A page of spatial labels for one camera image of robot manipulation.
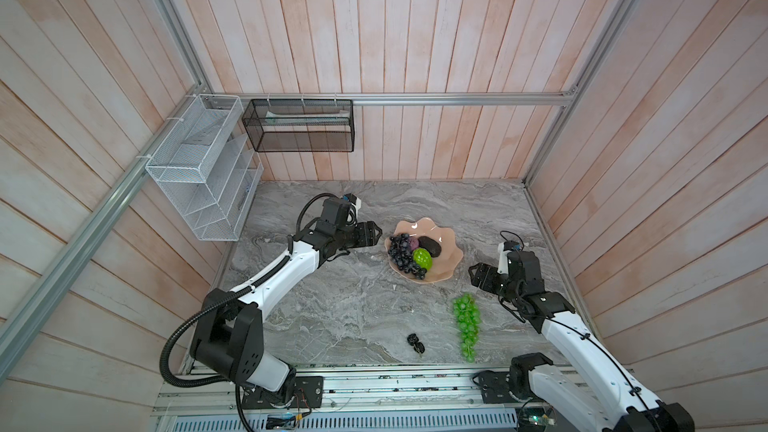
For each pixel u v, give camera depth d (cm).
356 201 79
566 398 54
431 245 96
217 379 44
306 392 73
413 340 80
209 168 69
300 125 104
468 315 82
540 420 70
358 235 75
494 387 74
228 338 42
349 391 75
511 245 75
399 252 90
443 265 94
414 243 95
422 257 90
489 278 74
